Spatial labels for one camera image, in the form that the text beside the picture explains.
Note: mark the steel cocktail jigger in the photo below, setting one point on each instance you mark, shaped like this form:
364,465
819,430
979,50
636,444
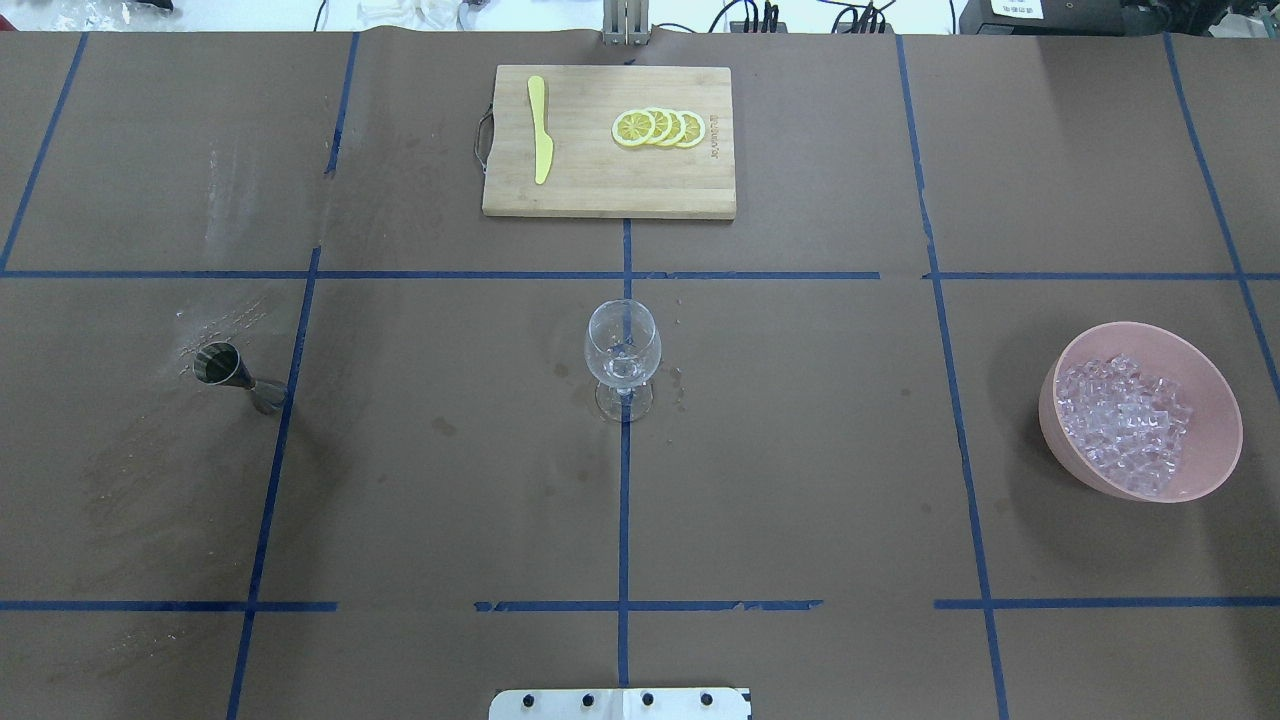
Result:
220,364

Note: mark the clear wine glass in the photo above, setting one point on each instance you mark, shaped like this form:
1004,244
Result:
622,350

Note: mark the pile of ice cubes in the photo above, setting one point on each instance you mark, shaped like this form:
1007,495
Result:
1129,424

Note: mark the bamboo cutting board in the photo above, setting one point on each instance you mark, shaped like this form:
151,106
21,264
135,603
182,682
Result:
592,176

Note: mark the lemon slice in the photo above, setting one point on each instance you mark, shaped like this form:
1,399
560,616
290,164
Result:
676,128
693,129
662,124
634,128

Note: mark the yellow plastic knife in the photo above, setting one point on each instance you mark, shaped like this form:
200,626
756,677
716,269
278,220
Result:
543,143

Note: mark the pink bowl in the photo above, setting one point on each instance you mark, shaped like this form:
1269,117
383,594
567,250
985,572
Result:
1213,444

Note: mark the aluminium frame post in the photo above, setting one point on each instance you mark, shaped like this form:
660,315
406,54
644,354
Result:
626,22

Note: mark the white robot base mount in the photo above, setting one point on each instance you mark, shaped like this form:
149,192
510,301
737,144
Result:
623,703

